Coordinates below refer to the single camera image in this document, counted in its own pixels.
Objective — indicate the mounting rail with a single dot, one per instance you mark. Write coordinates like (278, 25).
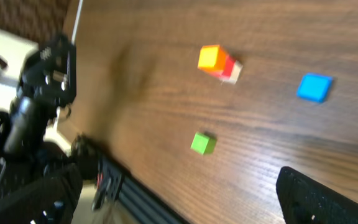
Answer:
(141, 199)

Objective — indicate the orange cube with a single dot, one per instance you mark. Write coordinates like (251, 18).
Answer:
(211, 59)

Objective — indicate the red cube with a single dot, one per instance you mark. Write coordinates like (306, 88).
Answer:
(228, 67)

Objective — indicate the blue cube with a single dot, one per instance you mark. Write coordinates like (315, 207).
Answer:
(314, 87)

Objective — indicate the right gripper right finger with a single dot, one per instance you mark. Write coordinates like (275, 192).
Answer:
(309, 199)

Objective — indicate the green cube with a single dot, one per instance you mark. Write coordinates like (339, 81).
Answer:
(202, 143)

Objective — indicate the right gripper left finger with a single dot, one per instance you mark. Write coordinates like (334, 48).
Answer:
(39, 202)

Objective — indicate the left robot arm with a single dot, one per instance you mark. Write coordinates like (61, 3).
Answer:
(33, 124)

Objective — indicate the white cube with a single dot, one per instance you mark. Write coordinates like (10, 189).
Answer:
(235, 73)

